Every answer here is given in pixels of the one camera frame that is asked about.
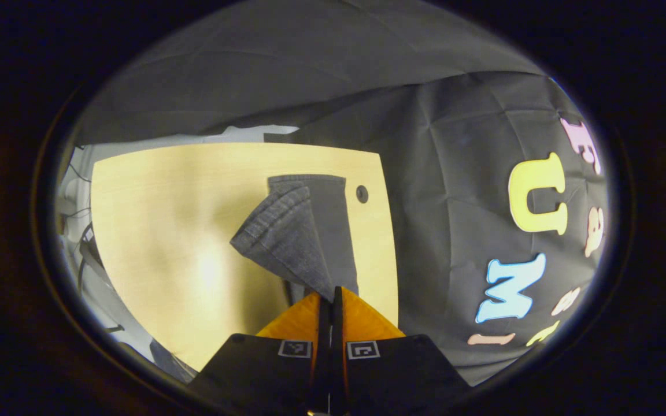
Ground black jeans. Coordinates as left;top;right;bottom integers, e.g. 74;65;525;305
230;174;360;304

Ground black backdrop cloth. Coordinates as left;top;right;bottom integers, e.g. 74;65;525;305
79;0;610;386

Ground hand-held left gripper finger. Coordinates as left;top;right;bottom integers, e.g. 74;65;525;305
331;287;472;415
188;292;332;415

